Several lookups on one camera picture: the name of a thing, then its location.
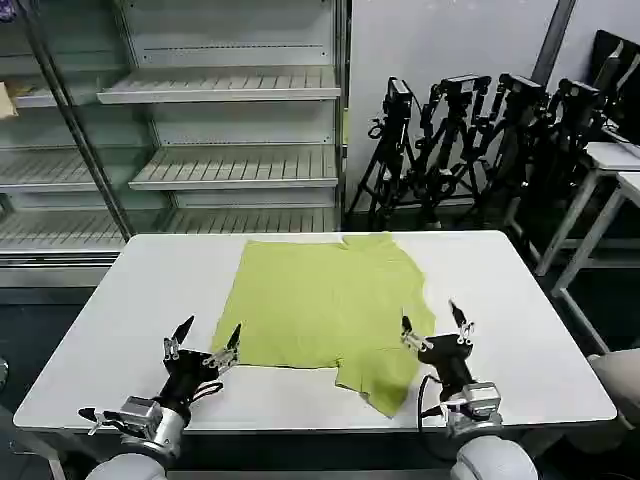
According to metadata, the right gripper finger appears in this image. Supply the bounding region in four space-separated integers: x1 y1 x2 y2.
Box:
448 298 476 346
399 314 435 354

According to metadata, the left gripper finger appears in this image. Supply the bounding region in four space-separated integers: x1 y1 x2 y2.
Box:
162 314 196 361
202 322 244 374

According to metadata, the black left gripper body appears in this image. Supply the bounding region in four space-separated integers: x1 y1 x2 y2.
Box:
157 349 222 416

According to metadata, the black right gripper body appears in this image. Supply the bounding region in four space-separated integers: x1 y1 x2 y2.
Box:
417 333 474 396

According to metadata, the yellow-green shirt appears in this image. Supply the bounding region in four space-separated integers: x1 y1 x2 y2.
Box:
209 231 436 419

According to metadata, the glass door shelf cabinet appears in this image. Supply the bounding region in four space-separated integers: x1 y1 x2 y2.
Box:
0 0 174 290

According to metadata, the white desk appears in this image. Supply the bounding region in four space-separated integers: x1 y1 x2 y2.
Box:
533 141 640 277
549 171 640 354

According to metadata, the white open shelf rack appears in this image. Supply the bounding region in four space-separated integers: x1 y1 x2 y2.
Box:
96 0 351 237

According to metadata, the grey metal pole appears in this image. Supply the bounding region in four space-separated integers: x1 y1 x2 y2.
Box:
531 0 579 77

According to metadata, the black monitor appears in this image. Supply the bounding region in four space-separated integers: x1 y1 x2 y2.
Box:
591 28 640 142

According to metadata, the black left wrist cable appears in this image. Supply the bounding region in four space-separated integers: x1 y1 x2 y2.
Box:
191 379 225 402

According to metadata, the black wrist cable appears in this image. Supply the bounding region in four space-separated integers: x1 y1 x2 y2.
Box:
417 372 454 427
191 379 225 402

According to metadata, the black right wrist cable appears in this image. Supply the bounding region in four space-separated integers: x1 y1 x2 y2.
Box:
417 372 454 427

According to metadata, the black tripod with camera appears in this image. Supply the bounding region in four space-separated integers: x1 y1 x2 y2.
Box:
527 77 604 244
346 76 427 227
413 73 495 227
477 72 551 239

